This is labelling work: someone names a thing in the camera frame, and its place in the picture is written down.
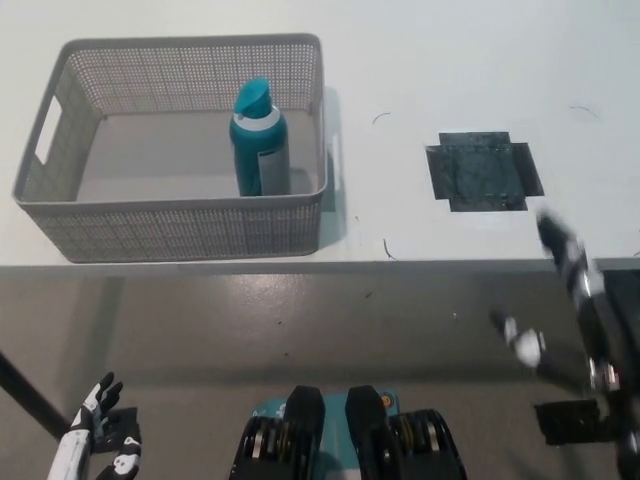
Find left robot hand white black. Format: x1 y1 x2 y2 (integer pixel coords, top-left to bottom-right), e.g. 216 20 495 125
47 371 144 480

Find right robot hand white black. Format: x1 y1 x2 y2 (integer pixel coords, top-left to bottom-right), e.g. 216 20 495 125
488 208 640 480

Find teal and grey spray can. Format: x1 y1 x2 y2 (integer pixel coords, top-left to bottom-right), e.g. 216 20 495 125
228 78 292 198

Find black floor tape patch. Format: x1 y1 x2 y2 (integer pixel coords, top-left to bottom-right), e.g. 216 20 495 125
533 399 621 446
92 406 141 454

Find black tape square patch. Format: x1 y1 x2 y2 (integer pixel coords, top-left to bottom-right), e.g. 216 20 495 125
425 130 545 213

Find robot torso black teal blocks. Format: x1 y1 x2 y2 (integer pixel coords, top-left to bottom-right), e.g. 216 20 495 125
229 383 470 480

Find grey perforated plastic basket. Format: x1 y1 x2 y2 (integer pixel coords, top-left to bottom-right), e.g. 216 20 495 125
12 32 344 264

